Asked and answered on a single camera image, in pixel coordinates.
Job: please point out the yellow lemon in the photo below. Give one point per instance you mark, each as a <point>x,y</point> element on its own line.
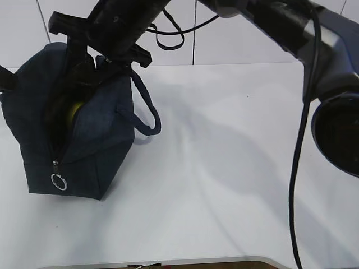
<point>72,111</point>

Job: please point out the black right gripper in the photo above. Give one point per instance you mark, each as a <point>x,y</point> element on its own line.
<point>112,29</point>

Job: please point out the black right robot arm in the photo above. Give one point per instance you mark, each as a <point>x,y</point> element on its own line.
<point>325,42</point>

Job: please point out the navy blue fabric bag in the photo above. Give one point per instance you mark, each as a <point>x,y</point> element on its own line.
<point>82,159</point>

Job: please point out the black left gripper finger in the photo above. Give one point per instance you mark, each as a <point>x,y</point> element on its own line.
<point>8,80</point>

